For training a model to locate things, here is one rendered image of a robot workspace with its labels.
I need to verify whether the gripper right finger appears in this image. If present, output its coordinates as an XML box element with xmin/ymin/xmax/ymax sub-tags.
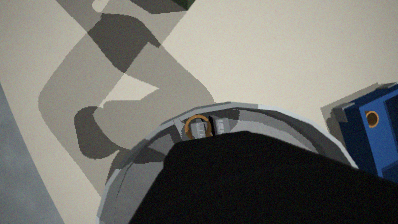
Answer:
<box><xmin>208</xmin><ymin>115</ymin><xmax>230</xmax><ymax>136</ymax></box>

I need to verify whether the blue open crate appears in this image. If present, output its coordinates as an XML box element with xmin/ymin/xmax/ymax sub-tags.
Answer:
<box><xmin>332</xmin><ymin>82</ymin><xmax>398</xmax><ymax>183</ymax></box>

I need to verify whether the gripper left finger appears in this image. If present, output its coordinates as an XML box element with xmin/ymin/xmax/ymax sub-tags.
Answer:
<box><xmin>191</xmin><ymin>118</ymin><xmax>206</xmax><ymax>139</ymax></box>

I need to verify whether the grey round turning table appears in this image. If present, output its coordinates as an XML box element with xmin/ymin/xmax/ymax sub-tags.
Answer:
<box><xmin>95</xmin><ymin>101</ymin><xmax>359</xmax><ymax>224</ymax></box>

